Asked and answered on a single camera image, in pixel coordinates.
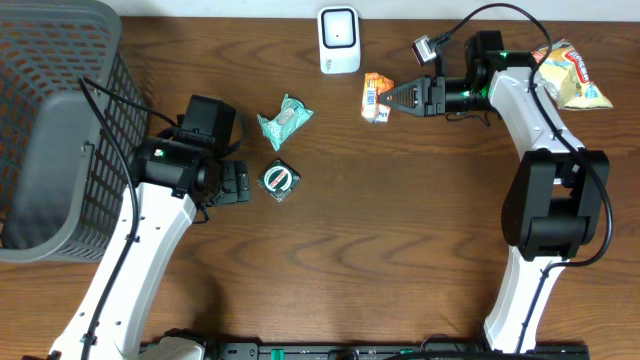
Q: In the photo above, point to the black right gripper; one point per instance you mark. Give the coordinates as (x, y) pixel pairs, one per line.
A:
(425, 96)

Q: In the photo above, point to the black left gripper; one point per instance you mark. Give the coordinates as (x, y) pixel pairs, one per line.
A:
(237, 182)

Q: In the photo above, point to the green Zam-Buk ointment tin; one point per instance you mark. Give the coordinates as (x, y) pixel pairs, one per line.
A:
(279, 180)

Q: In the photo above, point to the teal wet wipes pack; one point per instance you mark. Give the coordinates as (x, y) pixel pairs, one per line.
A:
(293, 114)

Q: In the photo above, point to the white blue snack bag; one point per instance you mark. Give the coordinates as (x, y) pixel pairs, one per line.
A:
(567, 81)

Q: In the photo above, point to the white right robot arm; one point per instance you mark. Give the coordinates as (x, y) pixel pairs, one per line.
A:
(553, 204)

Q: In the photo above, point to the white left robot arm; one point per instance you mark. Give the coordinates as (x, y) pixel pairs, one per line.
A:
(172, 178)

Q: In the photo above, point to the grey plastic mesh basket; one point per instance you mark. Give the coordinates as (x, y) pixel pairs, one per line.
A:
(69, 105)

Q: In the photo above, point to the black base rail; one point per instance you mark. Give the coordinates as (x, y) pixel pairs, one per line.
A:
(253, 351)

